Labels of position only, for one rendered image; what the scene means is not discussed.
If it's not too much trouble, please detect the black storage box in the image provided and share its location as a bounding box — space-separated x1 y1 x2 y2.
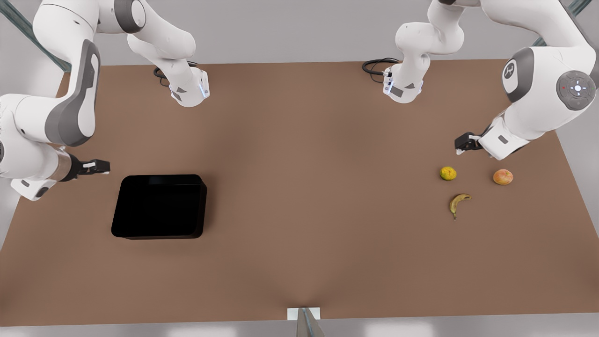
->
111 174 208 240

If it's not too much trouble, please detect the yellow banana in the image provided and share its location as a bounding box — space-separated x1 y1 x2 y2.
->
449 193 472 220

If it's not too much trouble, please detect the black cable loop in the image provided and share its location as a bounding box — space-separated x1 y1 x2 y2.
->
153 61 200 88
362 58 401 85

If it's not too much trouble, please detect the silver frame post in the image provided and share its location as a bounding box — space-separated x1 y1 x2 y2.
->
0 0 72 73
532 0 593 48
287 307 325 337

